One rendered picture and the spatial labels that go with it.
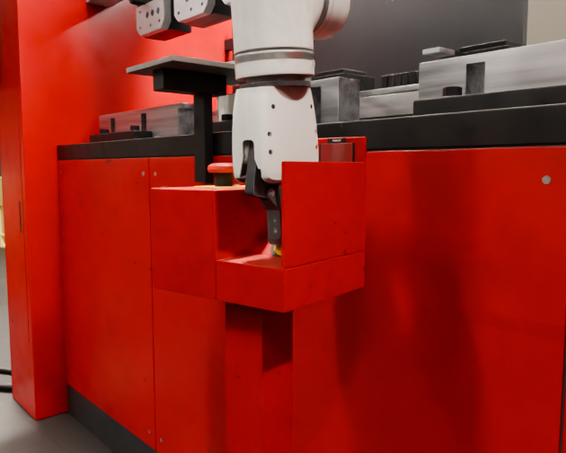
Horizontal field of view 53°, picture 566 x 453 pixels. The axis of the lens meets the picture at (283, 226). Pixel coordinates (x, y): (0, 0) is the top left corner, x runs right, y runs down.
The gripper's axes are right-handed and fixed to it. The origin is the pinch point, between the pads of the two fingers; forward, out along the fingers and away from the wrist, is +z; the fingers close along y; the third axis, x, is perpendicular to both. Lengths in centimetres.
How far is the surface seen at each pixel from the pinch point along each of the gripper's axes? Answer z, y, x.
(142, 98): -24, -82, -123
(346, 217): -0.5, -5.4, 5.0
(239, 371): 17.4, 2.7, -5.6
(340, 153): -7.5, -9.7, 1.7
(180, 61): -23, -22, -39
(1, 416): 77, -29, -143
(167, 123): -14, -54, -79
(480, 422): 27.9, -19.1, 15.6
